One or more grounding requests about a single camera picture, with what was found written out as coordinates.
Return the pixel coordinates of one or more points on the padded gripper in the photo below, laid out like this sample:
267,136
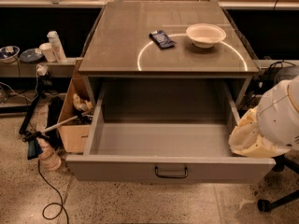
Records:
275,117

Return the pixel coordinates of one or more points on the grey top drawer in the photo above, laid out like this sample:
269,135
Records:
165,131

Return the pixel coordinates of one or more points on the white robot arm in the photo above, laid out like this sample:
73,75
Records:
271,128

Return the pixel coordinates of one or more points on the grey drawer cabinet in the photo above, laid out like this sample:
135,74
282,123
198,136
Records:
150,39

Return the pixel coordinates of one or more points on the dark blue snack packet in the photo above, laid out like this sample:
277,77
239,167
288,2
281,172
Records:
161,39

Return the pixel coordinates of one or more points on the crumpled paper in box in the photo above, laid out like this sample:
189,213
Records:
81,104

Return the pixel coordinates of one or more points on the cardboard box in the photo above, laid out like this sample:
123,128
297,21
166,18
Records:
75,130

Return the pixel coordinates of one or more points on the clear plastic bottle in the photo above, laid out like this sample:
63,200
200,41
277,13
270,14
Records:
48,156

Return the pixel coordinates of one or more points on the white tall bottle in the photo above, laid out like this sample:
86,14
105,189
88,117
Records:
56,46

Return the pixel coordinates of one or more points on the white paper cup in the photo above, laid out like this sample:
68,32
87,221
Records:
47,51

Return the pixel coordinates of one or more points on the black tripod leg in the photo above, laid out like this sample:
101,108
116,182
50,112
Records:
29,113

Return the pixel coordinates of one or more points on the blue plate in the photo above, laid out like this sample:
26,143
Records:
31,56

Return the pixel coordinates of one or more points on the blue white bowl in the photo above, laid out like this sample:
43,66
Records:
9,54

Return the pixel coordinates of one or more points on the blue handled tool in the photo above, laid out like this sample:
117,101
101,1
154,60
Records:
34,149

